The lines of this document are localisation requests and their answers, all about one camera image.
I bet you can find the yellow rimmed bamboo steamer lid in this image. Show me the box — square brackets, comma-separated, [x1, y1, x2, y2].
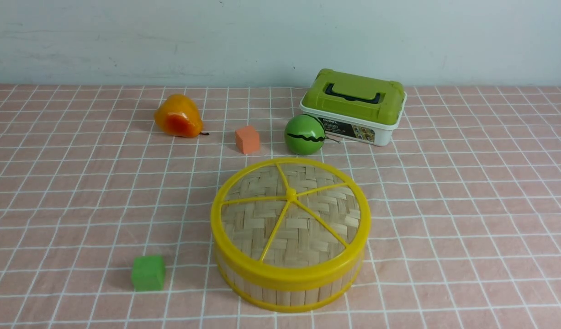
[210, 158, 371, 291]

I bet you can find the green lid white storage box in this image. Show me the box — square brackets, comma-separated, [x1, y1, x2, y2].
[300, 69, 407, 147]

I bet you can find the bamboo steamer basket yellow rim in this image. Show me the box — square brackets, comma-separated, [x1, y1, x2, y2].
[214, 250, 365, 313]

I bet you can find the green toy watermelon ball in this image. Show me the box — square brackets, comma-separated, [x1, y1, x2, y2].
[284, 114, 340, 156]

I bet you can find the orange foam cube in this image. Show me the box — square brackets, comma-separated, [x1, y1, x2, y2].
[235, 125, 260, 154]

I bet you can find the orange yellow toy pear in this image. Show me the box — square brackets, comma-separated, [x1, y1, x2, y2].
[154, 94, 210, 139]

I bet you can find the green foam cube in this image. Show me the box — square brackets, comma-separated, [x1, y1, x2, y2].
[131, 255, 166, 292]

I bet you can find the pink checkered tablecloth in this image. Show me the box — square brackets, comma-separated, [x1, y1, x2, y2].
[0, 84, 561, 329]

